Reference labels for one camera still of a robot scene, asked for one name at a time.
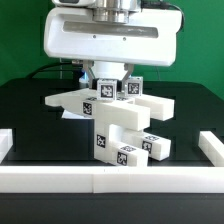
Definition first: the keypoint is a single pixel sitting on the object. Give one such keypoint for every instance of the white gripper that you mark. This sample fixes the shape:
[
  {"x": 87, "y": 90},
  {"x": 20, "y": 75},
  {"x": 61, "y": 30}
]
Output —
[{"x": 149, "y": 38}]

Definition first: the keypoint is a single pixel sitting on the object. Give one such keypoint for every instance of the white tagged cube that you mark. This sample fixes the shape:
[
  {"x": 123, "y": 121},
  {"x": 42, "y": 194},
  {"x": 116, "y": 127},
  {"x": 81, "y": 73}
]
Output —
[
  {"x": 106, "y": 89},
  {"x": 134, "y": 86}
]

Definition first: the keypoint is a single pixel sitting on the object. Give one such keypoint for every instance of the white chair back part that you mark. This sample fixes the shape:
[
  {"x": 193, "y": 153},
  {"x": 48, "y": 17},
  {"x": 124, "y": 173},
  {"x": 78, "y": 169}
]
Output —
[{"x": 131, "y": 113}]

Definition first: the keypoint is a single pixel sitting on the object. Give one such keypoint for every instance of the white chair seat part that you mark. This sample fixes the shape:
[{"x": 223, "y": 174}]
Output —
[{"x": 115, "y": 138}]

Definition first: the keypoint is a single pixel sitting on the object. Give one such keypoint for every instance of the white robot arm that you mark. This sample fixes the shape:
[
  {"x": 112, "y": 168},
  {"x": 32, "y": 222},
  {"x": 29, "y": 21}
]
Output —
[{"x": 115, "y": 11}]

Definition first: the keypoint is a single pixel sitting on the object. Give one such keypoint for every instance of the white fiducial marker sheet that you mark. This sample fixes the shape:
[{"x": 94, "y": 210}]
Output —
[{"x": 69, "y": 115}]

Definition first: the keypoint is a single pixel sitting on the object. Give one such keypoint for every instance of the white left fence block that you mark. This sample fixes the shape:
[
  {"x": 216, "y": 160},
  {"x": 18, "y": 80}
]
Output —
[{"x": 6, "y": 142}]

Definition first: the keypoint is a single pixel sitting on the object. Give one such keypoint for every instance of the white right fence bar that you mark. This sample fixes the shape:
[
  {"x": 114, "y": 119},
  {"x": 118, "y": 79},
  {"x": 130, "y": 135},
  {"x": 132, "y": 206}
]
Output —
[{"x": 212, "y": 147}]

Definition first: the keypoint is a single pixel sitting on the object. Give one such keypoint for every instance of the white fence bar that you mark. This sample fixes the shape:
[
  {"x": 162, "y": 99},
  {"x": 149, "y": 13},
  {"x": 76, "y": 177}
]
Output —
[
  {"x": 105, "y": 179},
  {"x": 212, "y": 147}
]

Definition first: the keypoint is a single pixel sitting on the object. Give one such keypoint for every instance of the white front fence bar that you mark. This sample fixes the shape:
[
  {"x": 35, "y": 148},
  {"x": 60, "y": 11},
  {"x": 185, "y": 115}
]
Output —
[{"x": 105, "y": 179}]

